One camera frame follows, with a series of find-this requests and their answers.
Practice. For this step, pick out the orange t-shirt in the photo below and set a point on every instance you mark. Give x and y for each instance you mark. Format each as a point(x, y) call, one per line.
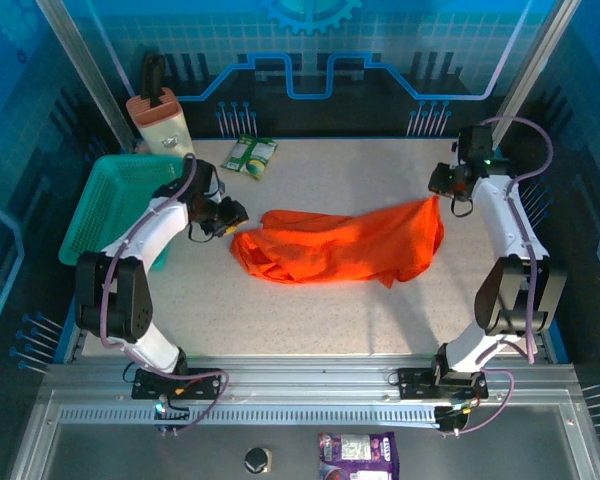
point(340, 245)

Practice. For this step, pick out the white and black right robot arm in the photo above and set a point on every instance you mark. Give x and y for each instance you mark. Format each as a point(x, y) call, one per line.
point(500, 235)

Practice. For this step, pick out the green snack packet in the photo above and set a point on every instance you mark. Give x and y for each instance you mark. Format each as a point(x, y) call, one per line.
point(250, 155)

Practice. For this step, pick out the cream knife block pink lid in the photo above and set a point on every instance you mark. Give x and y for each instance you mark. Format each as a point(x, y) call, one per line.
point(162, 130)

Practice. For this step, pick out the teal plastic basket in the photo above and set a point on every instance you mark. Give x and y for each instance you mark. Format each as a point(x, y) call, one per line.
point(110, 205)

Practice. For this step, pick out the black round knob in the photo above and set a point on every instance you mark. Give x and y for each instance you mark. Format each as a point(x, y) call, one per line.
point(257, 460)

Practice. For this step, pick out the purple snack packet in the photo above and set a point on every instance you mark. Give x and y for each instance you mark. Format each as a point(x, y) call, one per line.
point(357, 457)

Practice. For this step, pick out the aluminium corner post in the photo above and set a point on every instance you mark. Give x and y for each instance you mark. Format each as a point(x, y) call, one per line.
point(535, 65)
point(85, 70)

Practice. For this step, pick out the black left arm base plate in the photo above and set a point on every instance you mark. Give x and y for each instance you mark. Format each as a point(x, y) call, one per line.
point(205, 382)

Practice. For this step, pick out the aluminium base frame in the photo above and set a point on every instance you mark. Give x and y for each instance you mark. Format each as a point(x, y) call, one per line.
point(300, 375)

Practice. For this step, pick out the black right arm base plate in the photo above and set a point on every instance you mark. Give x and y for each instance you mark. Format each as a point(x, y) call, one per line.
point(415, 382)

